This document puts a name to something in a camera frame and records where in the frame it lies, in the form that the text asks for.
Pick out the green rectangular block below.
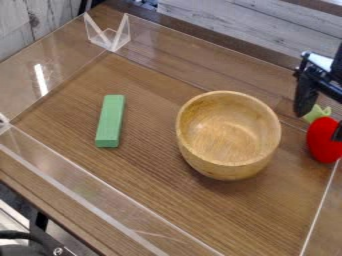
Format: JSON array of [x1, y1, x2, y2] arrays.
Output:
[[94, 95, 125, 148]]

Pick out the red plush strawberry toy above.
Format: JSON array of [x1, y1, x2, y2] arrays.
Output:
[[303, 104, 342, 164]]

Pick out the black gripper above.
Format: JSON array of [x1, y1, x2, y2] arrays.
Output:
[[293, 43, 342, 142]]

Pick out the black cable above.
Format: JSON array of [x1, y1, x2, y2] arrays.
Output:
[[0, 229, 45, 256]]

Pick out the wooden bowl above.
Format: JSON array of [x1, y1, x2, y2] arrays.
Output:
[[174, 91, 281, 181]]

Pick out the clear acrylic corner bracket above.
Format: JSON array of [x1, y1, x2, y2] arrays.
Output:
[[82, 13, 130, 52]]

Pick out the clear acrylic tray wall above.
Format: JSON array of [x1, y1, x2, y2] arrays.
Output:
[[0, 15, 342, 256]]

